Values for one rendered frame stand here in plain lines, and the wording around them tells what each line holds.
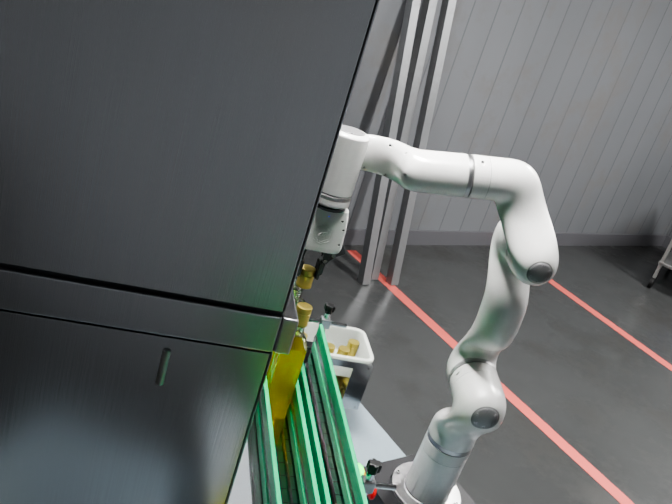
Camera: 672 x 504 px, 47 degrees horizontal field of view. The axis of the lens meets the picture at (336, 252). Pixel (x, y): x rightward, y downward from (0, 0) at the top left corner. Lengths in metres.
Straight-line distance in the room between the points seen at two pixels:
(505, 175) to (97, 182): 0.87
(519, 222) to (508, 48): 4.12
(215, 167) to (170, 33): 0.17
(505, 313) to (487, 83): 4.03
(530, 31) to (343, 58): 4.86
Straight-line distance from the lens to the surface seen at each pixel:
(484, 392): 1.82
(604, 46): 6.44
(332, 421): 1.78
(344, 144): 1.53
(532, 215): 1.64
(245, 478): 1.61
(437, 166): 1.57
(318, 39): 0.97
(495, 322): 1.77
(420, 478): 2.05
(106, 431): 1.22
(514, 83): 5.87
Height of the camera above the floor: 2.10
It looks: 23 degrees down
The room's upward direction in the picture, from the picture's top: 18 degrees clockwise
